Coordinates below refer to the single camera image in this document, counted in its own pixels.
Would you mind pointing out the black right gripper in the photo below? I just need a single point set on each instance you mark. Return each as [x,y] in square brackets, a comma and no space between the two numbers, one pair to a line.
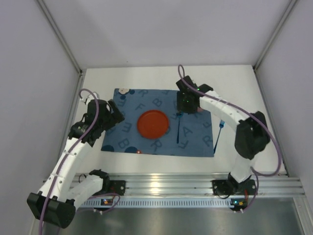
[185,107]

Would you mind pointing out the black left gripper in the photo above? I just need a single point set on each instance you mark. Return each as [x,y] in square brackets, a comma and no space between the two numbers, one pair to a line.
[110,113]

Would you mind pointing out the blue metal spoon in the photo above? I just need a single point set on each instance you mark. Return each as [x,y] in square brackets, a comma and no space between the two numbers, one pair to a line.
[179,115]

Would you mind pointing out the blue letter-print placemat cloth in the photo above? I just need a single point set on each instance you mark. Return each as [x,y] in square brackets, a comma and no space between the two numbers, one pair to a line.
[195,135]

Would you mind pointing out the blue metal fork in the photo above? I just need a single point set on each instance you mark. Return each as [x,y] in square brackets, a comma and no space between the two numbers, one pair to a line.
[221,126]

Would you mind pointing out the red plastic plate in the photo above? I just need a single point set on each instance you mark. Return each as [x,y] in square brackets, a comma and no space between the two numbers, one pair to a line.
[152,124]

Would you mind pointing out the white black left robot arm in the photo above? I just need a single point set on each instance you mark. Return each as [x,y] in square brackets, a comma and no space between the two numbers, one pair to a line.
[56,202]

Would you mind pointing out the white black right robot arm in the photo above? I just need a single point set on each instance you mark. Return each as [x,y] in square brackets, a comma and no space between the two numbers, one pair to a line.
[250,136]

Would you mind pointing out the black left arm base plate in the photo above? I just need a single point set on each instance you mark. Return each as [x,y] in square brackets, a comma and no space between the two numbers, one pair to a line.
[117,186]

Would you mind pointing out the aluminium rail frame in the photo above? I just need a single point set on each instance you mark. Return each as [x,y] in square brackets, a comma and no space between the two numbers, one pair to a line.
[164,176]

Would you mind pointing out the perforated grey cable duct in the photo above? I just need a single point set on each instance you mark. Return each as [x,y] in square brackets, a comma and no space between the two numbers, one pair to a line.
[106,203]

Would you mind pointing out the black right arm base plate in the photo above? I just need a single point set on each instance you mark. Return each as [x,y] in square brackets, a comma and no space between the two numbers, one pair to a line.
[226,188]

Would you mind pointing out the left aluminium corner post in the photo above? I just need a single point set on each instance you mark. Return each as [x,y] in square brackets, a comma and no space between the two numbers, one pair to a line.
[51,21]

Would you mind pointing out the aluminium corner post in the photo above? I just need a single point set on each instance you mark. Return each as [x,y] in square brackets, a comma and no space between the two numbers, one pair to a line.
[51,21]
[291,5]

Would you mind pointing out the right aluminium corner post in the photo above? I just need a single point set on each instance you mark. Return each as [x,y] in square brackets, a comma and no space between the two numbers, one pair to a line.
[291,5]

